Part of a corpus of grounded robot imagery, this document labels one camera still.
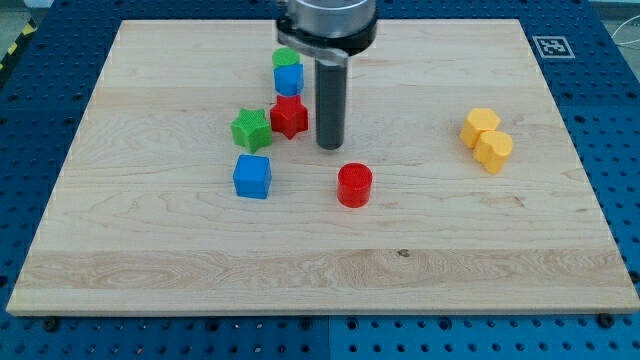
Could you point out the white fiducial marker tag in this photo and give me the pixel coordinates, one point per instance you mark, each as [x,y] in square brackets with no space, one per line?
[553,47]

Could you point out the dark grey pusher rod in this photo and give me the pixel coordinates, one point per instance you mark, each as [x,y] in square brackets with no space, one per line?
[330,104]

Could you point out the green star block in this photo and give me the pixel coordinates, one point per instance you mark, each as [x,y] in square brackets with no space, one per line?
[251,130]

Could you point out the yellow heart block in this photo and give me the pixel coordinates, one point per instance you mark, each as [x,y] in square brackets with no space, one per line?
[492,150]

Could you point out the green cylinder block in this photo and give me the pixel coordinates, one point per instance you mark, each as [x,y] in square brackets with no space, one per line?
[284,56]

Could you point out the blue pentagon block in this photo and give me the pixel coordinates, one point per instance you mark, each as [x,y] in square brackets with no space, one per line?
[289,80]

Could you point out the wooden board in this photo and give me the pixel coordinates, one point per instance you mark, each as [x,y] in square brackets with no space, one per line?
[144,219]

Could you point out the blue cube block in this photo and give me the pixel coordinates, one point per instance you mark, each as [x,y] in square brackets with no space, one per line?
[252,176]

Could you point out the yellow hexagon block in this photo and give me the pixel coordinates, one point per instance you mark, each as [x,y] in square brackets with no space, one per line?
[477,121]

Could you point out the red cylinder block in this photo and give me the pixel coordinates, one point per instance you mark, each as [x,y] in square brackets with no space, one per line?
[354,185]

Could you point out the red star block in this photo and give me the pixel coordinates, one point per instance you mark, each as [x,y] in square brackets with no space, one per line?
[289,116]

